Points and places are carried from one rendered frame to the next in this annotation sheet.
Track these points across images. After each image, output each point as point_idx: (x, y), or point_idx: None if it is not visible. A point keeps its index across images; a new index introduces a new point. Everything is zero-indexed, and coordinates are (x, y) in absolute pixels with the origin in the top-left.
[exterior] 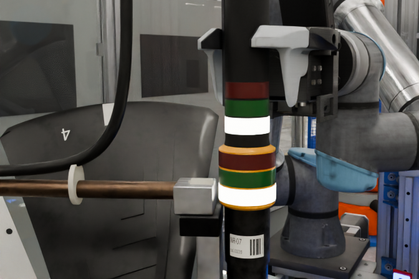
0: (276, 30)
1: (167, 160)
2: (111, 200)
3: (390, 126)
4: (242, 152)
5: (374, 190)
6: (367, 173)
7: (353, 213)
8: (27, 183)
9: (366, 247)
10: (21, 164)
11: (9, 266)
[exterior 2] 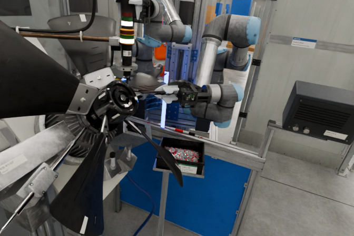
0: None
1: (102, 33)
2: (88, 43)
3: (165, 28)
4: (126, 30)
5: None
6: (158, 41)
7: None
8: (67, 35)
9: (160, 71)
10: None
11: None
